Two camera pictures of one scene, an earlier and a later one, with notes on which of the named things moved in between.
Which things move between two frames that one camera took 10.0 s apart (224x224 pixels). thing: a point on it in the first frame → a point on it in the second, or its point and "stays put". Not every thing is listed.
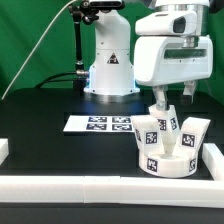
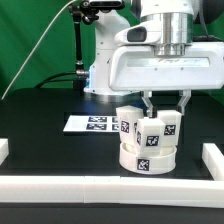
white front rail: [118, 190] stays put
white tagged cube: [193, 131] → [172, 120]
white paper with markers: [99, 124] stays put
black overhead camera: [94, 5] stays put
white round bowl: [169, 165] → [135, 160]
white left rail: [4, 150] stays put
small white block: [169, 126] → [127, 117]
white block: [148, 134] stays put
